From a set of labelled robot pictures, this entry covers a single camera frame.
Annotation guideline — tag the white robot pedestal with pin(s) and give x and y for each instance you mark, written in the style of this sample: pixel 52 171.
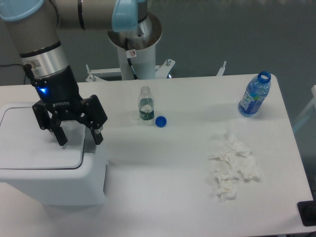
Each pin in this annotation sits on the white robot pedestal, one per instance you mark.
pixel 136 54

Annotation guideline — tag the white small bottle cap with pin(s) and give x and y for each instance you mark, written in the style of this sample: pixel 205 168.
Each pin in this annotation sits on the white small bottle cap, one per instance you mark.
pixel 135 118

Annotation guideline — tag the white furniture at right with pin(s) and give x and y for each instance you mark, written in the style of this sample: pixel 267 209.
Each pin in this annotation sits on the white furniture at right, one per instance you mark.
pixel 307 112

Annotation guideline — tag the crumpled white tissue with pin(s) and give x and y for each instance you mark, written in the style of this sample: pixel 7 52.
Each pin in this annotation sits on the crumpled white tissue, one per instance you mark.
pixel 235 163

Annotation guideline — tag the blue plastic bottle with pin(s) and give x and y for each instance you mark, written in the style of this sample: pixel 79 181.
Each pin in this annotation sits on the blue plastic bottle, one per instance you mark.
pixel 256 92

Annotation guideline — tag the white trash can body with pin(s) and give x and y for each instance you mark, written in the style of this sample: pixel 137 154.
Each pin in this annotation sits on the white trash can body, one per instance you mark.
pixel 82 185

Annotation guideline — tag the white trash can lid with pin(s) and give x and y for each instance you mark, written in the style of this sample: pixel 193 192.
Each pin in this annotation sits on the white trash can lid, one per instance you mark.
pixel 23 145

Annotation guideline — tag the black device at edge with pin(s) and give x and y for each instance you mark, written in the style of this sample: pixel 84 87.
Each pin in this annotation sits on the black device at edge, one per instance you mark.
pixel 307 211

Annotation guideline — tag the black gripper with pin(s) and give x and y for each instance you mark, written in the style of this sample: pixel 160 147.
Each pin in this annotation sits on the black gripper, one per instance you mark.
pixel 60 101

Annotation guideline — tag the clear small plastic bottle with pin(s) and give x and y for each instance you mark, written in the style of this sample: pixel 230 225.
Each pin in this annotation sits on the clear small plastic bottle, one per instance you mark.
pixel 146 106

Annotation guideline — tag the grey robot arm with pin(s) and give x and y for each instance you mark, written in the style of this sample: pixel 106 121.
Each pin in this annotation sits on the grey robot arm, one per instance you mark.
pixel 32 25

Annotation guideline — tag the blue bottle cap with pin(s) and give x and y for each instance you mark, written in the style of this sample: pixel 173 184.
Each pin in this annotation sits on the blue bottle cap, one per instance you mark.
pixel 160 121

